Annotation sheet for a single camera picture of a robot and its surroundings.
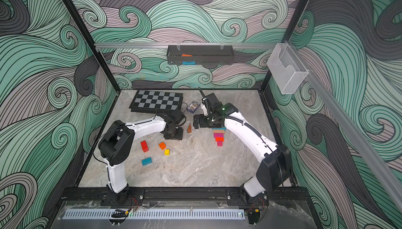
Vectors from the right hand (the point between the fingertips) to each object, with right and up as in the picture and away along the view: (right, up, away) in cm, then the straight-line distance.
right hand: (203, 123), depth 80 cm
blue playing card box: (-6, +8, +28) cm, 30 cm away
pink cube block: (+10, -13, +11) cm, 20 cm away
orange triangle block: (-8, -6, +15) cm, 18 cm away
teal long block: (+11, -6, +18) cm, 22 cm away
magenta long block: (+10, -9, +14) cm, 20 cm away
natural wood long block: (+10, -7, +18) cm, 22 cm away
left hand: (-15, -9, +13) cm, 22 cm away
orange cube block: (-24, -14, +9) cm, 29 cm away
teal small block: (-32, -22, +5) cm, 38 cm away
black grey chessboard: (-32, +11, +27) cm, 44 cm away
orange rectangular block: (+10, -11, +13) cm, 20 cm away
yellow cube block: (-21, -18, +8) cm, 28 cm away
